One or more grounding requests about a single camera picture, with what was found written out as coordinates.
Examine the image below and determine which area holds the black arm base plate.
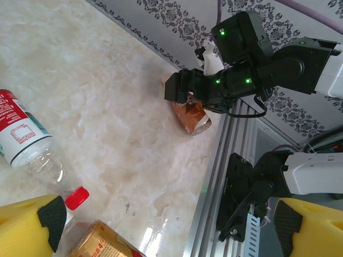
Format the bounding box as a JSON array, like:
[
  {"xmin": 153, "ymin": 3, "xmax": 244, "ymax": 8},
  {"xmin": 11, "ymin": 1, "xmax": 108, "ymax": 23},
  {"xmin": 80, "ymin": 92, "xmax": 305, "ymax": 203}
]
[{"xmin": 217, "ymin": 152, "xmax": 269, "ymax": 244}]

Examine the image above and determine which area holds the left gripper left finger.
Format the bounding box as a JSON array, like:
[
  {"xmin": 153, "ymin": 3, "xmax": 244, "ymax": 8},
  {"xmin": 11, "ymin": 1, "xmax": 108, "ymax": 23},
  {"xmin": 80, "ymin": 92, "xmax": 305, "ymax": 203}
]
[{"xmin": 0, "ymin": 194, "xmax": 67, "ymax": 257}]

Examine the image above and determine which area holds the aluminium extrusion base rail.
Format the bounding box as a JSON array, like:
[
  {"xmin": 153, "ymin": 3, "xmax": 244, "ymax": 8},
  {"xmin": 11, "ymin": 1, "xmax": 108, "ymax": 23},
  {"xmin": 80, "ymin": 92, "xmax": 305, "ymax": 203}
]
[{"xmin": 183, "ymin": 97, "xmax": 259, "ymax": 257}]

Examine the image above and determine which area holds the grey metal panel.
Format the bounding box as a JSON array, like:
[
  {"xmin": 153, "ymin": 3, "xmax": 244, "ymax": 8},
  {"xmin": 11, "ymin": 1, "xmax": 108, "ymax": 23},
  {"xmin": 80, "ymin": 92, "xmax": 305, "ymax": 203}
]
[{"xmin": 256, "ymin": 116, "xmax": 305, "ymax": 157}]

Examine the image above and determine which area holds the red-capped bottle red-white label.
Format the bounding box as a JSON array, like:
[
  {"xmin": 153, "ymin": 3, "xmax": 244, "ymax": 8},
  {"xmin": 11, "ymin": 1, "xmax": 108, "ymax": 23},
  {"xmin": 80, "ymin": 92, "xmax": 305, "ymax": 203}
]
[{"xmin": 0, "ymin": 89, "xmax": 91, "ymax": 211}]

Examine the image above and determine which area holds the white-capped amber tea bottle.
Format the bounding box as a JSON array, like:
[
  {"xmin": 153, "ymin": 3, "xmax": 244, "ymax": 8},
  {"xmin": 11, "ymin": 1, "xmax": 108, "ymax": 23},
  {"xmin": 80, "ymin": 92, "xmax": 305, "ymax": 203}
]
[{"xmin": 57, "ymin": 210, "xmax": 151, "ymax": 257}]

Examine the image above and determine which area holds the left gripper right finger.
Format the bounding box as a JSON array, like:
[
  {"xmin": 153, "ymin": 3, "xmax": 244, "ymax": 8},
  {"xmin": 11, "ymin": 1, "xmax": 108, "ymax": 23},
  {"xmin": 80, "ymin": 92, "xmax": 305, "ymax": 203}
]
[{"xmin": 273, "ymin": 198, "xmax": 343, "ymax": 257}]

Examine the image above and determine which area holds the white slotted cable duct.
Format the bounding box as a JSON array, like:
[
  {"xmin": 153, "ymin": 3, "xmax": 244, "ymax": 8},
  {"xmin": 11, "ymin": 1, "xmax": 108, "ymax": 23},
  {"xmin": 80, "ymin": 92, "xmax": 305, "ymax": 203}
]
[{"xmin": 241, "ymin": 214, "xmax": 263, "ymax": 257}]

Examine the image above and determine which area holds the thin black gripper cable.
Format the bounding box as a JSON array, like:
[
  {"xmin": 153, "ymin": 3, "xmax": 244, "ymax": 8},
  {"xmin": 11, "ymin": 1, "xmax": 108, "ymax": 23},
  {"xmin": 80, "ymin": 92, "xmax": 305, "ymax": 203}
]
[{"xmin": 224, "ymin": 95, "xmax": 268, "ymax": 118}]

